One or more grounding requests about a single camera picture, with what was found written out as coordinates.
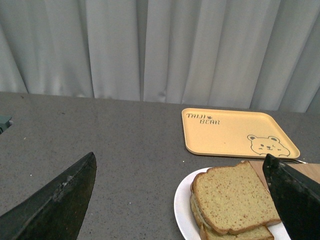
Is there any grey curtain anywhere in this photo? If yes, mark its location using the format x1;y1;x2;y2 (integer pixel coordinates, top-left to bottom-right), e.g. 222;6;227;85
0;0;320;113

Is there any yellow bear tray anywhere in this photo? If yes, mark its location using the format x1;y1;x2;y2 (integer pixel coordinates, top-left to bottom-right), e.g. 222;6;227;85
181;108;300;159

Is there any green object at table edge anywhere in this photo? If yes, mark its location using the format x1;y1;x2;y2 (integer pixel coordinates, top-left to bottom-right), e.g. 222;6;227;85
0;115;13;134

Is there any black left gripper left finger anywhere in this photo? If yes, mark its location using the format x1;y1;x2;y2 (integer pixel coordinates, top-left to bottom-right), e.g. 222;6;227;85
0;152;97;240

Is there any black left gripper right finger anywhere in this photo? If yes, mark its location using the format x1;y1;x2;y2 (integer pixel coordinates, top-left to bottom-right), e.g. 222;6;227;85
262;154;320;240

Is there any wooden cutting board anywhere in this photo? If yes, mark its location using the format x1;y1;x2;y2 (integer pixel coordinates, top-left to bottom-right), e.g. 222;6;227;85
249;160;320;191

